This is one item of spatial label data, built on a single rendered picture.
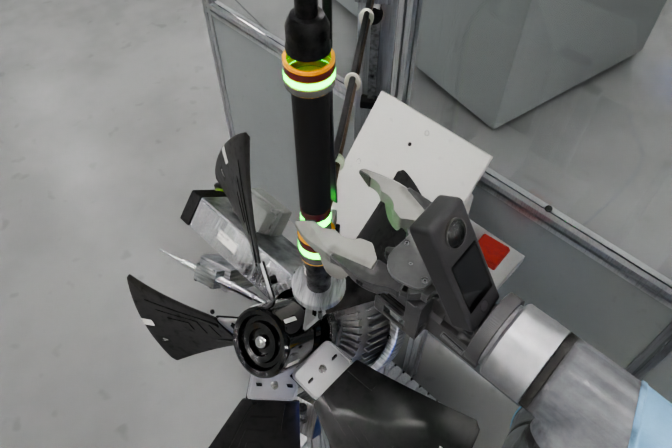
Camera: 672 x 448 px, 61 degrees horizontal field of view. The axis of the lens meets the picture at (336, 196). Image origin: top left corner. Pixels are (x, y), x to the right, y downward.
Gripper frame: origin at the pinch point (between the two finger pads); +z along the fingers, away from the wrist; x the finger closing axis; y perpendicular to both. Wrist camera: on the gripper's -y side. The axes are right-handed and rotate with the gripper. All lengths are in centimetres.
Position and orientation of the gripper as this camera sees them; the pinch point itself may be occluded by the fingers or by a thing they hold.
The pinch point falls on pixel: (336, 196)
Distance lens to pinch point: 57.1
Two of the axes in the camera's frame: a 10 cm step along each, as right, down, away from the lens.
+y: 0.0, 6.3, 7.7
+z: -7.2, -5.4, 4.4
